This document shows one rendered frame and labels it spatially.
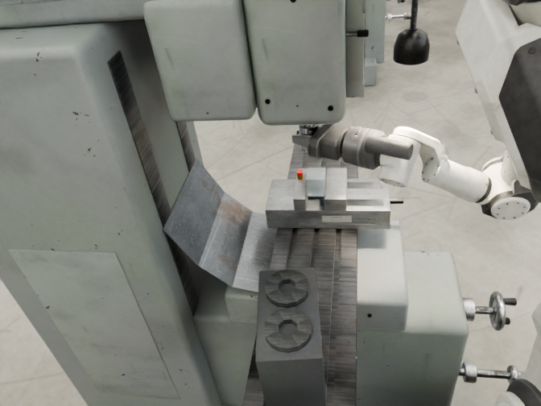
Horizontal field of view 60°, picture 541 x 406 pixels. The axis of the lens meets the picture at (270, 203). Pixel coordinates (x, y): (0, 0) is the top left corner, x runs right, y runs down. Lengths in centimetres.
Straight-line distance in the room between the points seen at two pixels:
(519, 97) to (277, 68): 49
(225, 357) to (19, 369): 124
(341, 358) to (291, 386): 19
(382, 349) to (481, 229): 147
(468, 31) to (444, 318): 92
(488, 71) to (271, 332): 56
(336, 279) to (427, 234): 151
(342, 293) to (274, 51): 60
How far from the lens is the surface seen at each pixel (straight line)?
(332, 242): 133
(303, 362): 89
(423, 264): 157
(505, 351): 230
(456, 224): 281
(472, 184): 113
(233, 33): 94
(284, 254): 131
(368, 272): 136
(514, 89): 66
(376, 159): 106
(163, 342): 149
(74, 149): 106
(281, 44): 96
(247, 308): 136
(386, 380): 162
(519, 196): 113
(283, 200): 137
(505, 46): 65
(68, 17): 107
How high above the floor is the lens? 183
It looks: 39 degrees down
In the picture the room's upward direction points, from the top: 8 degrees counter-clockwise
